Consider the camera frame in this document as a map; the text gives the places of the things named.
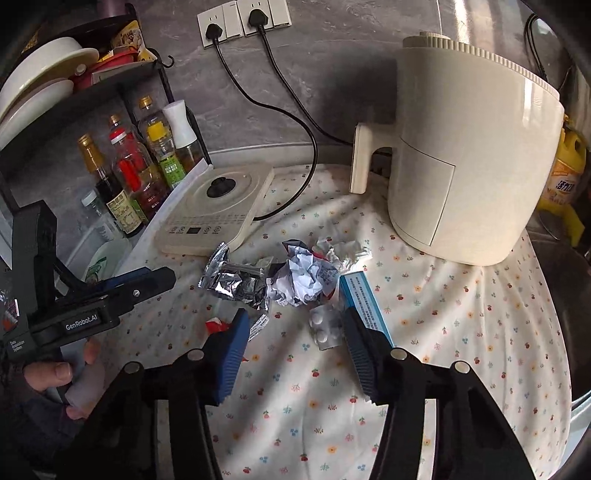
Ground red lidded container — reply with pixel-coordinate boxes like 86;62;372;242
71;48;139;90

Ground black induction cooker cable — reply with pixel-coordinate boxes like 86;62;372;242
205;21;319;221

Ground silver foil wrapper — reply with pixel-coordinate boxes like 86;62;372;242
198;242;278;310

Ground blue white medicine box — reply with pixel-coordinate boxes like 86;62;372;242
338;271;395;349

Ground white wall outlet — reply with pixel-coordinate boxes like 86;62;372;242
237;0;293;35
197;4;241;47

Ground cream air fryer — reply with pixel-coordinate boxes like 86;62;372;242
349;32;565;267

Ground person's left hand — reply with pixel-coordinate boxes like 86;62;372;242
23;340;106;420

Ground white paper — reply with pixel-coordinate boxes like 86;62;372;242
268;240;342;308

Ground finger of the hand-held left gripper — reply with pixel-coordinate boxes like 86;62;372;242
85;268;153;288
78;267;177;308

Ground black air fryer cable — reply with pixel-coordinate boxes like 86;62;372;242
247;8;358;145

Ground dark sauce bottle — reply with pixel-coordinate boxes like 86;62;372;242
76;134;144;238

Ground yellow detergent bottle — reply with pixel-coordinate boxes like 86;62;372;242
538;113;588;247

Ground red white wrapper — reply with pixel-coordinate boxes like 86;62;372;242
203;313;271;343

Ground floral tablecloth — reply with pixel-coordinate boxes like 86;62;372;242
92;164;573;480

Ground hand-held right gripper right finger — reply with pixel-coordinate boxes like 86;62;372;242
341;307;532;480

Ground cream induction cooker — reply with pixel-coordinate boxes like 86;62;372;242
154;165;275;254

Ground white plate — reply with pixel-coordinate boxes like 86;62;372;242
0;78;75;149

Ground white bowl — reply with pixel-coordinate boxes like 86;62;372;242
0;37;100;121

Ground crumpled white plastic wrapper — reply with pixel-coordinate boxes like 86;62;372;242
314;237;372;273

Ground black spice rack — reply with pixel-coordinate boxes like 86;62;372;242
0;14;176;195

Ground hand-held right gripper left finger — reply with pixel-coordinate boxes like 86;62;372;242
55;308;252;480

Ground white pill blister pack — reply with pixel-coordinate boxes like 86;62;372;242
308;305;347;349

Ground yellow label oil bottle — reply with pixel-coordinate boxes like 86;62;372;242
137;95;188;190

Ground red cap bottle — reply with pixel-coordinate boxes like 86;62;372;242
108;115;169;222

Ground hanging black cable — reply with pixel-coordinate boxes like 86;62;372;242
524;11;573;93

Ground yellow snack packet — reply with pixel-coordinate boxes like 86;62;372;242
111;21;155;63

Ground small clear jar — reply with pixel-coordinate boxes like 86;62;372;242
81;189;125;241

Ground white plastic container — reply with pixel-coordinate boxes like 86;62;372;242
83;237;136;284

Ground white top oil dispenser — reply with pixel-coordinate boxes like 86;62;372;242
163;100;205;171

